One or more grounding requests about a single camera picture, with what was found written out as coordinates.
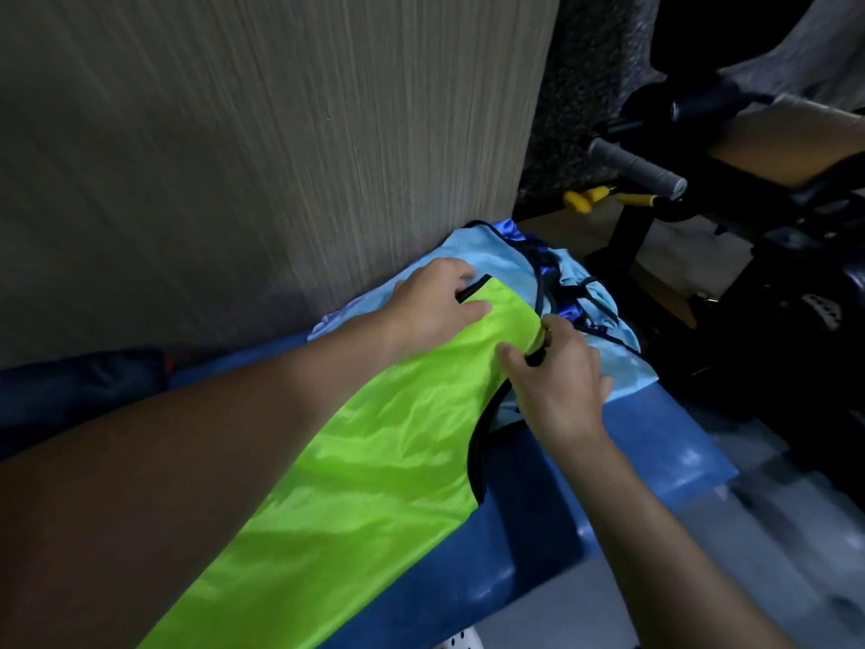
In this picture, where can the blue padded bench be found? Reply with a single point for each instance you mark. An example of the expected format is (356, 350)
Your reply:
(649, 446)

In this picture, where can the tan seat pad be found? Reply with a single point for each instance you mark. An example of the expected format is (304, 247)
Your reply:
(790, 141)

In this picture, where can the person's right thumb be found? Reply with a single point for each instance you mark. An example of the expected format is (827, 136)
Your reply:
(515, 363)

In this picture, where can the person's right forearm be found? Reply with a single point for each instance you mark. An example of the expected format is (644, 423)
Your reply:
(649, 547)

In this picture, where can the person's right hand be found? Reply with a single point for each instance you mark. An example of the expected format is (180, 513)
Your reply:
(564, 391)

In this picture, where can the person's left hand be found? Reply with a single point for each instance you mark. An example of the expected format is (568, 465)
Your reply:
(422, 310)

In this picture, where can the dark navy cushion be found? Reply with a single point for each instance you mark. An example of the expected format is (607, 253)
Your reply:
(67, 391)

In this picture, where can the dark blue mesh vest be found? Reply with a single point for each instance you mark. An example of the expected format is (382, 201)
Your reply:
(513, 233)

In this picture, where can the yellow adjustment pin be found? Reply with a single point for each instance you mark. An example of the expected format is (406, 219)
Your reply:
(578, 201)

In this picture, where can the person's left thumb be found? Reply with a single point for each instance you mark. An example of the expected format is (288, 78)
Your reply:
(472, 313)

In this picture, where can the black exercise machine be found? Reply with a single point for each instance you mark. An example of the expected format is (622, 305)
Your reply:
(777, 331)

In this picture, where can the white perforated object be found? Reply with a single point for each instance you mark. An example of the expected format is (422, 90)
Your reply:
(463, 640)

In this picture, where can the light blue mesh vest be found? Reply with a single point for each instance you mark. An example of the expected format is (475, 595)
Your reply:
(473, 248)

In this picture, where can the person's left forearm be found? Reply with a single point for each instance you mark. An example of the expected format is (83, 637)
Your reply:
(169, 479)

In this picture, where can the neon green mesh vest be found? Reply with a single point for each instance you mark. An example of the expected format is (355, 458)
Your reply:
(378, 479)

